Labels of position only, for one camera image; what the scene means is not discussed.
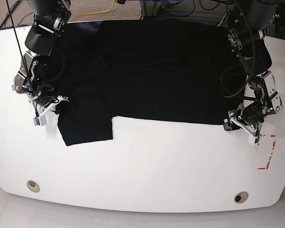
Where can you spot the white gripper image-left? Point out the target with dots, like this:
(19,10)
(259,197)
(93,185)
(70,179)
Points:
(42,110)

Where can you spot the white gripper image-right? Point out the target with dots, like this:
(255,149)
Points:
(245,118)

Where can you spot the black t-shirt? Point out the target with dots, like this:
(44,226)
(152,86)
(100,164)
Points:
(156,70)

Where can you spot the black robot arm image-left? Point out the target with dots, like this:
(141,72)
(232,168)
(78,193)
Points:
(50,18)

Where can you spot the red tape rectangle marking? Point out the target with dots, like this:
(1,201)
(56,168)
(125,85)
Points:
(265,151)

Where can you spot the wrist camera board image-left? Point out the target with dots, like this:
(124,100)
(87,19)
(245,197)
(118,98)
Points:
(37,122)

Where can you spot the left table cable grommet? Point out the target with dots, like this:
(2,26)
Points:
(33,186)

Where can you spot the table cable grommet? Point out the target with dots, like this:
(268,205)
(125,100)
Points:
(241,197)
(33,186)

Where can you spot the right table cable grommet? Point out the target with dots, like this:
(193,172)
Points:
(241,197)

